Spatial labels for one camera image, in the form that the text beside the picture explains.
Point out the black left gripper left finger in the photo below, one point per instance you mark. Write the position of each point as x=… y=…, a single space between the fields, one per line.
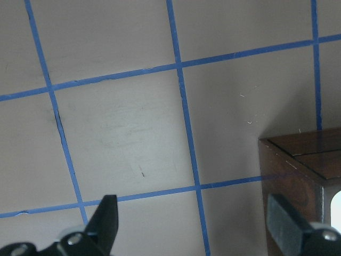
x=98 y=236

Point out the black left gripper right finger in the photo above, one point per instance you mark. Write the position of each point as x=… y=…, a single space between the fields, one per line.
x=294 y=235

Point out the dark wooden drawer cabinet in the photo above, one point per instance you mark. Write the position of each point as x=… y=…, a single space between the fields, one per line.
x=305 y=169

